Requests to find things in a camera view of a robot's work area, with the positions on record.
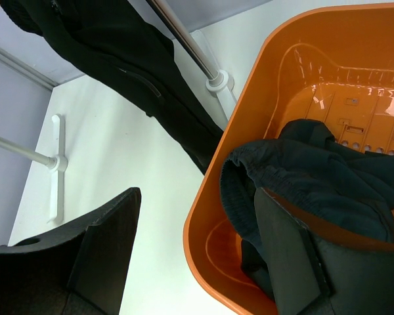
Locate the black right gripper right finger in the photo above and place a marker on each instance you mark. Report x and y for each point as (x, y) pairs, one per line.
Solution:
(316, 267)

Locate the orange plastic basket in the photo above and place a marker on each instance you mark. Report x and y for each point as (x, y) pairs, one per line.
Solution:
(334, 65)

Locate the black shorts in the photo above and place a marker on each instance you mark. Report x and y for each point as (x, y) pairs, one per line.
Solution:
(110, 42)

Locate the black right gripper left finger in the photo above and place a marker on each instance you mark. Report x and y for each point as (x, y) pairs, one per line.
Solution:
(79, 267)

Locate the dark teal shorts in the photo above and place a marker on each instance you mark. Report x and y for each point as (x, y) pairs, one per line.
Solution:
(309, 169)

